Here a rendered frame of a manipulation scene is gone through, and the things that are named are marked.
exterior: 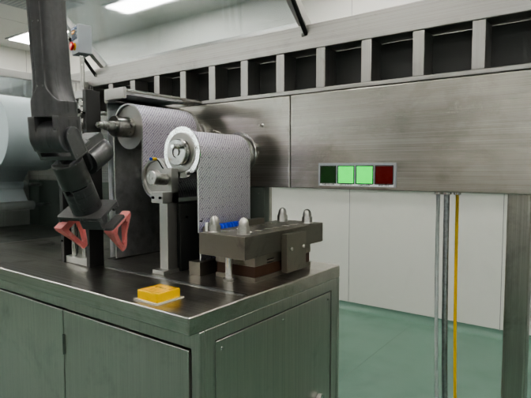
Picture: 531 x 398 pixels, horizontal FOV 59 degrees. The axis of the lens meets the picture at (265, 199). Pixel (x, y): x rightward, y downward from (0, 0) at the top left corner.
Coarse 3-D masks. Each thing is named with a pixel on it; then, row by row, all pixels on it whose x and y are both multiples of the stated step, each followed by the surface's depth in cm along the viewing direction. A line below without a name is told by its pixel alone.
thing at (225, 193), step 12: (204, 168) 134; (216, 168) 138; (228, 168) 143; (240, 168) 148; (204, 180) 135; (216, 180) 139; (228, 180) 143; (240, 180) 148; (204, 192) 135; (216, 192) 139; (228, 192) 143; (240, 192) 148; (204, 204) 135; (216, 204) 139; (228, 204) 144; (240, 204) 148; (204, 216) 135; (228, 216) 144; (240, 216) 148
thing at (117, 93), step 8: (112, 88) 149; (120, 88) 147; (104, 96) 152; (112, 96) 149; (120, 96) 147; (128, 96) 152; (136, 96) 152; (144, 96) 153; (152, 96) 157; (160, 96) 159; (168, 96) 162; (168, 104) 171; (176, 104) 175; (184, 104) 178; (192, 104) 176; (200, 104) 175
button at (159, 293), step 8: (144, 288) 110; (152, 288) 110; (160, 288) 110; (168, 288) 110; (176, 288) 110; (144, 296) 108; (152, 296) 106; (160, 296) 106; (168, 296) 108; (176, 296) 110
